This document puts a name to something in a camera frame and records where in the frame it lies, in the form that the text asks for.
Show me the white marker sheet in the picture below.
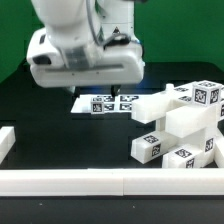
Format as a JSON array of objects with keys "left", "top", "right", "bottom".
[{"left": 71, "top": 94, "right": 144, "bottom": 113}]

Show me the white chair seat part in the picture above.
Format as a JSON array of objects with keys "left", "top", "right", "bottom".
[{"left": 165, "top": 103, "right": 222, "bottom": 168}]

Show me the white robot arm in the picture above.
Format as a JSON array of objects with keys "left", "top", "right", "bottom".
[{"left": 26, "top": 0, "right": 144, "bottom": 95}]

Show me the white left rail block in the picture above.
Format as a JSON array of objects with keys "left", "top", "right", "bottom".
[{"left": 0, "top": 126, "right": 16, "bottom": 164}]

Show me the white chair back long part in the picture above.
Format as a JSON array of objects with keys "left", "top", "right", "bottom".
[{"left": 131, "top": 80, "right": 224, "bottom": 138}]

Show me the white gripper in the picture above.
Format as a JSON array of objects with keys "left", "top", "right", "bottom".
[{"left": 27, "top": 28, "right": 144, "bottom": 97}]

